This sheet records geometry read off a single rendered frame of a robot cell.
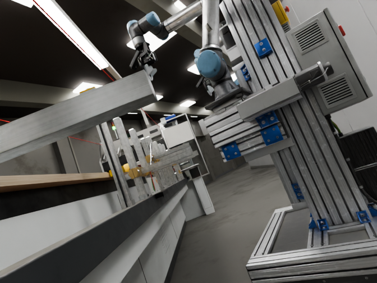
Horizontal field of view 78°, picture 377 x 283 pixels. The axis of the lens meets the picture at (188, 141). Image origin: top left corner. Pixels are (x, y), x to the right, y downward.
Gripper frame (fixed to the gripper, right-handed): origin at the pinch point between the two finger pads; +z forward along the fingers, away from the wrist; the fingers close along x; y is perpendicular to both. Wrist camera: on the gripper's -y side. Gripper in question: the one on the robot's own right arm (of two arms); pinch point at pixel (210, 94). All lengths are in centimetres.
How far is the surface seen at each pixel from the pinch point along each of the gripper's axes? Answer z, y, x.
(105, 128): 28, -4, -123
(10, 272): 62, 27, -177
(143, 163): 42, -30, -79
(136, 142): 27, -30, -79
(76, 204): 53, -24, -133
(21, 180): 43, -4, -159
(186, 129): -14, -120, 160
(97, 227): 62, 15, -154
